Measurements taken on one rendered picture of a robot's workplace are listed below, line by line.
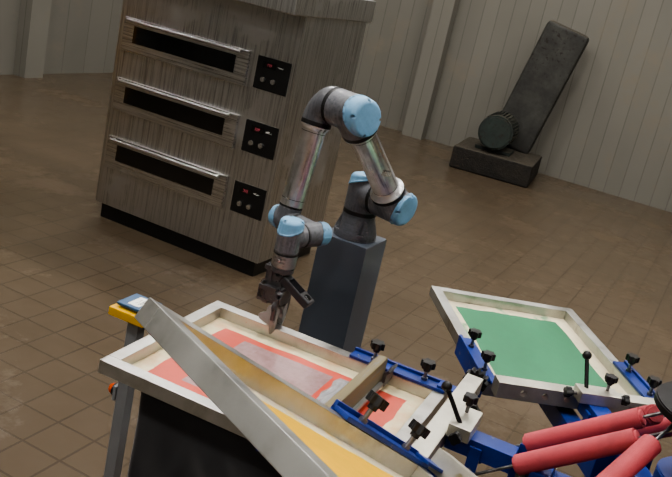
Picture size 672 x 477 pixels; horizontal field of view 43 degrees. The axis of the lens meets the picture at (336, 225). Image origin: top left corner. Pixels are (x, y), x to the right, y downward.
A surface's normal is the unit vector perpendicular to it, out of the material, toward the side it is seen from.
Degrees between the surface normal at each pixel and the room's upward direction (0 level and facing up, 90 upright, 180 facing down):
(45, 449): 0
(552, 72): 90
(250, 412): 58
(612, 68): 90
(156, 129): 90
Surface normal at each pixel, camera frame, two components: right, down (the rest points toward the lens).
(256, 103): -0.44, 0.17
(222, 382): -0.56, -0.49
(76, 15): 0.87, 0.31
